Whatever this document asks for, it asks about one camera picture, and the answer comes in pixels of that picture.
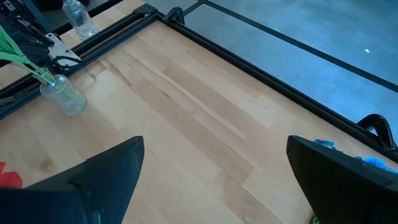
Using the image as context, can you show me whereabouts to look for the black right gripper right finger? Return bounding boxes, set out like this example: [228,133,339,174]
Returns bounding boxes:
[285,134,398,224]

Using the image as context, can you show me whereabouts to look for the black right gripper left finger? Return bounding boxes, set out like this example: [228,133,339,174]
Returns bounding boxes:
[0,135,146,224]

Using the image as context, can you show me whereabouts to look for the blue artificial flower bunch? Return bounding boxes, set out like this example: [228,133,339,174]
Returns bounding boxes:
[309,139,398,224]

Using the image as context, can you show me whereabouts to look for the red artificial flower bunch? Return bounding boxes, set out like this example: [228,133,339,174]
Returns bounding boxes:
[0,161,24,190]

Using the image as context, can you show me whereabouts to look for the yellow artificial tulip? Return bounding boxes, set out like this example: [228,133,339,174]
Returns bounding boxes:
[0,24,57,85]
[0,50,57,85]

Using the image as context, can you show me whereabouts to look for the clear ribbed glass vase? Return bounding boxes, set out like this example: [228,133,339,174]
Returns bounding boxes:
[32,67,88,118]
[61,0,100,40]

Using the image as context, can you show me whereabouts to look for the black frame handle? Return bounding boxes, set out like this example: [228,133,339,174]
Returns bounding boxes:
[162,6,186,26]
[356,113,398,153]

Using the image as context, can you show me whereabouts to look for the black aluminium table frame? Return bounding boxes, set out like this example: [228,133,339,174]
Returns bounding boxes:
[0,2,398,162]

